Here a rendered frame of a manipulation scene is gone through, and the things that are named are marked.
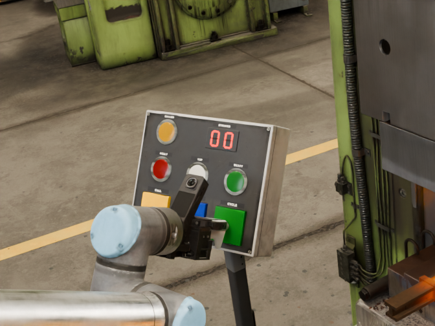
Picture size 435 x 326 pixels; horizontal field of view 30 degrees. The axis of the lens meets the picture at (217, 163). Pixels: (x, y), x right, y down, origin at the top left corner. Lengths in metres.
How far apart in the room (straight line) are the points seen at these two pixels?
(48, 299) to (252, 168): 0.69
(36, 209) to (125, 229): 2.91
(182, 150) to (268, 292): 1.55
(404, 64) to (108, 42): 4.92
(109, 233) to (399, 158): 0.52
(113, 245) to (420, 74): 0.58
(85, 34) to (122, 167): 2.08
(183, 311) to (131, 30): 4.96
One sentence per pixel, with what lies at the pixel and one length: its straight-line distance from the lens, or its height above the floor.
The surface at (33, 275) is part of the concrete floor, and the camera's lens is 3.72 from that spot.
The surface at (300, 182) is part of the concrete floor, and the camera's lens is 4.06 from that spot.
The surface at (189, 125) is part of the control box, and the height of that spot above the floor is 1.18.
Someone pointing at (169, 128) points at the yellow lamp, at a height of 1.17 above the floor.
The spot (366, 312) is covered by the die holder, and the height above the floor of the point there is 0.91.
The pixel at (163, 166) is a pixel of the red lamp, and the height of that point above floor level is 1.10.
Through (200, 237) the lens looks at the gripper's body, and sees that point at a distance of 1.59.
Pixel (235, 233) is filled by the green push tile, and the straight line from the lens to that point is 1.72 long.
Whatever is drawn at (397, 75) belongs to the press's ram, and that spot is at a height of 1.38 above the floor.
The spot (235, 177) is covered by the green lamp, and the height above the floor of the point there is 1.10.
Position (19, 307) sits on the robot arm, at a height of 1.27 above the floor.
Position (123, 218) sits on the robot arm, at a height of 1.21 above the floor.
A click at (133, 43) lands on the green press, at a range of 6.21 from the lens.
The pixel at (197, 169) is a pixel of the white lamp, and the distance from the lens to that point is 1.78.
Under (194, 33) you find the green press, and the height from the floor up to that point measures 0.14.
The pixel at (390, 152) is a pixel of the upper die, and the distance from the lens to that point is 1.46.
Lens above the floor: 1.87
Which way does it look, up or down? 25 degrees down
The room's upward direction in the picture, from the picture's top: 9 degrees counter-clockwise
